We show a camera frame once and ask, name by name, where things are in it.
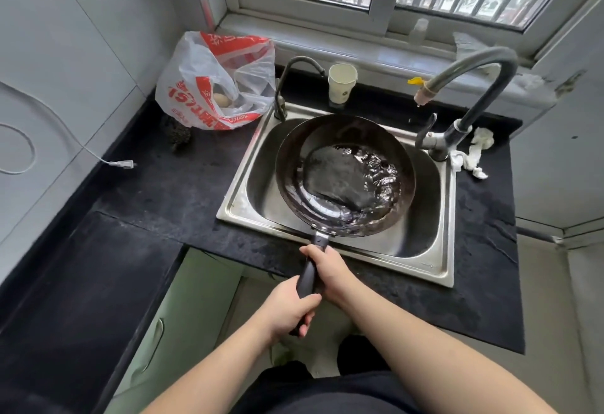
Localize person's right hand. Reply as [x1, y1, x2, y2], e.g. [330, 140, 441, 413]
[299, 244, 365, 310]

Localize person's left hand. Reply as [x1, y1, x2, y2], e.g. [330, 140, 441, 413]
[254, 276, 323, 346]

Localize black wok with handle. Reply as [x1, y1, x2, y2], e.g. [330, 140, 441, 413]
[275, 114, 417, 337]

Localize person's left forearm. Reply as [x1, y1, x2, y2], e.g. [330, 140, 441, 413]
[141, 319, 286, 414]

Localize person's right forearm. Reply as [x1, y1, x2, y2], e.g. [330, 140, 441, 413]
[338, 282, 560, 414]

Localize person's black trousers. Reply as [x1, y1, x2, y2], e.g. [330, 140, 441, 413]
[230, 335, 422, 414]

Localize pale green cabinet door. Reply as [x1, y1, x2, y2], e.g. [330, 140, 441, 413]
[105, 248, 247, 414]

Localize stainless steel sink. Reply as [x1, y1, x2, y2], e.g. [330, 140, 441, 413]
[216, 101, 458, 288]

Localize small dark curved faucet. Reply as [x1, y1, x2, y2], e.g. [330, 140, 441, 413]
[273, 55, 327, 123]

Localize tall grey curved faucet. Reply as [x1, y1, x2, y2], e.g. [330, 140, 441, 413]
[408, 46, 520, 163]

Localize white paper cup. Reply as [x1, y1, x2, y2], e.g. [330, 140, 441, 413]
[327, 63, 359, 104]

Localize dark scouring pad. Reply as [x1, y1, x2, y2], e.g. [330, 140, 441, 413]
[165, 118, 193, 151]

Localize crumpled white rag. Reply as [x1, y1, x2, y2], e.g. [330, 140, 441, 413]
[449, 127, 495, 180]

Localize white and red plastic bag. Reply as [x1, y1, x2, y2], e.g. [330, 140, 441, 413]
[155, 31, 277, 131]

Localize grey pipe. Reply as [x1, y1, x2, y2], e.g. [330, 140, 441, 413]
[515, 225, 565, 245]

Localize small clear plastic bottle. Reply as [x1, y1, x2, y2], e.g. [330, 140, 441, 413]
[409, 18, 429, 47]

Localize metal cabinet door handle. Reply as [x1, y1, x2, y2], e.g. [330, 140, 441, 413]
[136, 318, 165, 375]

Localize white cable with plug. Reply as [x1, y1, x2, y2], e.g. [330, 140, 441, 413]
[0, 81, 138, 176]

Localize white window frame with bars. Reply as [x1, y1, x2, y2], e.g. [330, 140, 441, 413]
[226, 0, 604, 58]

